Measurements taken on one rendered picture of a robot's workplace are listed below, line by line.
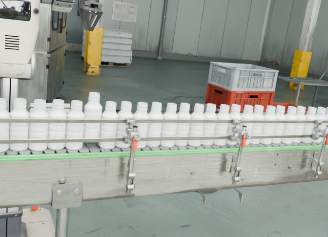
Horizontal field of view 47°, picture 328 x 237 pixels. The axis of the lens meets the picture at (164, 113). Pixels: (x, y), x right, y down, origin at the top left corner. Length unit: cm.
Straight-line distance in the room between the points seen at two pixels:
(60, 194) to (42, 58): 369
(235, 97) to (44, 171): 269
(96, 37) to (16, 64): 720
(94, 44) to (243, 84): 570
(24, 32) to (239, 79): 238
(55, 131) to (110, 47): 960
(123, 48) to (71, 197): 975
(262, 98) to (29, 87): 284
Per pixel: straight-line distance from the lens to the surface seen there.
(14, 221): 211
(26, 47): 181
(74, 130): 129
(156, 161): 140
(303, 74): 1153
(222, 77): 379
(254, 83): 386
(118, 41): 1090
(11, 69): 183
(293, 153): 178
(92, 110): 129
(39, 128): 127
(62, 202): 135
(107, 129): 132
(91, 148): 134
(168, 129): 141
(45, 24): 489
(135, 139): 125
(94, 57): 901
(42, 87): 499
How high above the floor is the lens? 147
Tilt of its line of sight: 14 degrees down
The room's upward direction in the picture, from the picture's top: 7 degrees clockwise
